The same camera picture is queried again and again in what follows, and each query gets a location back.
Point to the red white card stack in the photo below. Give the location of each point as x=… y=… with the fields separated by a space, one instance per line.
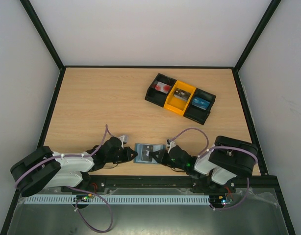
x=162 y=87

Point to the light blue slotted cable duct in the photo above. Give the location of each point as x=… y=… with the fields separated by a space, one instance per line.
x=120 y=199

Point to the black frame post right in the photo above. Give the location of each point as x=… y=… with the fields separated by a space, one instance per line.
x=272 y=7

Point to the black VIP credit card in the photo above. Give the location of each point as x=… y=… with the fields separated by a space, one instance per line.
x=146 y=152

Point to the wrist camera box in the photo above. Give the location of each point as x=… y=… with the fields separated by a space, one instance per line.
x=123 y=139
x=170 y=144

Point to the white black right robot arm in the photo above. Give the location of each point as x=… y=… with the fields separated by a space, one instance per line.
x=226 y=159

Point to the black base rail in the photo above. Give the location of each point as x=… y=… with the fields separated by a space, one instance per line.
x=102 y=183

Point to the yellow middle bin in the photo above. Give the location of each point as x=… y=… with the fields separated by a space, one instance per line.
x=177 y=105

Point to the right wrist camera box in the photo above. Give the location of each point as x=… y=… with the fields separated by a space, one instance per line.
x=170 y=144

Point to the black bin right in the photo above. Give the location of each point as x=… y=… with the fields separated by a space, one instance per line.
x=196 y=114

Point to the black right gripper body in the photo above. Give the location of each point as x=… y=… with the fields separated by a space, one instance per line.
x=165 y=156

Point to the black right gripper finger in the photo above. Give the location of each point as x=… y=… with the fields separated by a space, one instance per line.
x=158 y=154
x=159 y=160

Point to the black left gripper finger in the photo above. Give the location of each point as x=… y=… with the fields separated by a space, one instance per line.
x=129 y=152
x=131 y=158

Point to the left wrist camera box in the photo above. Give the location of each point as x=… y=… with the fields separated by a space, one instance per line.
x=123 y=139

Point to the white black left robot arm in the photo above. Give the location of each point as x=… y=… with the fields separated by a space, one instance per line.
x=45 y=168

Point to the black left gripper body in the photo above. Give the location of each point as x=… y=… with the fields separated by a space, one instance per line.
x=116 y=158

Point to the black frame post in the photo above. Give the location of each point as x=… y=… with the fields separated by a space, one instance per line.
x=28 y=7
x=272 y=7

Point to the teal leather card holder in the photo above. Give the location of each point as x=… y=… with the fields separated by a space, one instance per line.
x=137 y=148

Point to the black bin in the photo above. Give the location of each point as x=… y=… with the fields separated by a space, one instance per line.
x=196 y=114
x=156 y=97

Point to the black VIP card stack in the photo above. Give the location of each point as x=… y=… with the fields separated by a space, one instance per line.
x=181 y=94

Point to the blue VIP card stack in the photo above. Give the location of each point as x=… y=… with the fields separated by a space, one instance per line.
x=200 y=103

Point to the black bin left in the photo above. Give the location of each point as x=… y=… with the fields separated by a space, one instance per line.
x=156 y=97

